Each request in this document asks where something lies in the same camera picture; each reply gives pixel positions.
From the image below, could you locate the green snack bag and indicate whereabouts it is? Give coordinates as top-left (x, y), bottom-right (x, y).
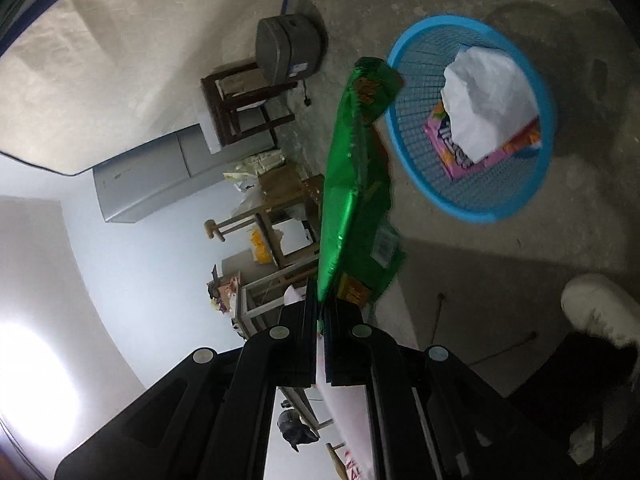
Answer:
top-left (317, 56), bottom-right (405, 310)

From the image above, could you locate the pink snack packet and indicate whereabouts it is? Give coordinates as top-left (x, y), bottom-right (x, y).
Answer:
top-left (423, 101), bottom-right (541, 180)

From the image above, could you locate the white paper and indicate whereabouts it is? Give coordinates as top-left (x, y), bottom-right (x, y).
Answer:
top-left (440, 47), bottom-right (539, 162)

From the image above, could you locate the blue trash basket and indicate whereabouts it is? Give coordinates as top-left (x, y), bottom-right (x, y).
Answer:
top-left (385, 15), bottom-right (556, 223)

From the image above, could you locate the black helmet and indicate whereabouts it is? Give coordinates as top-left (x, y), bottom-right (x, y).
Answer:
top-left (277, 408), bottom-right (319, 452)

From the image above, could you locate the grey wooden side table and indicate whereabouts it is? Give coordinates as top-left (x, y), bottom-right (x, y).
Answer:
top-left (229, 258), bottom-right (318, 340)

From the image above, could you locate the orange plastic bag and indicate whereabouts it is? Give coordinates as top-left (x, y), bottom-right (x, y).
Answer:
top-left (250, 228), bottom-right (274, 264)

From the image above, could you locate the white shoe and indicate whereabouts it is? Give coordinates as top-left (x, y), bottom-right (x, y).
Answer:
top-left (561, 274), bottom-right (639, 348)

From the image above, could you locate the wooden chair black seat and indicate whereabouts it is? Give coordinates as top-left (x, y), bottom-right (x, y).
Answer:
top-left (204, 174), bottom-right (324, 269)

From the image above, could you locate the grey refrigerator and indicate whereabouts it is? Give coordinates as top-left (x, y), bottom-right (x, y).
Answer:
top-left (92, 125), bottom-right (274, 223)

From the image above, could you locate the dark wooden stool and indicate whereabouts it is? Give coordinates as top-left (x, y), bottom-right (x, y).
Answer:
top-left (201, 58), bottom-right (298, 148)

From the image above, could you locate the white mattress with blue edge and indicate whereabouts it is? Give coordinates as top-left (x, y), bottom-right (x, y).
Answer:
top-left (1, 0), bottom-right (282, 174)

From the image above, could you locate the grey rice cooker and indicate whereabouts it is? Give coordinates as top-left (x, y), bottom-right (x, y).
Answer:
top-left (255, 14), bottom-right (321, 86)

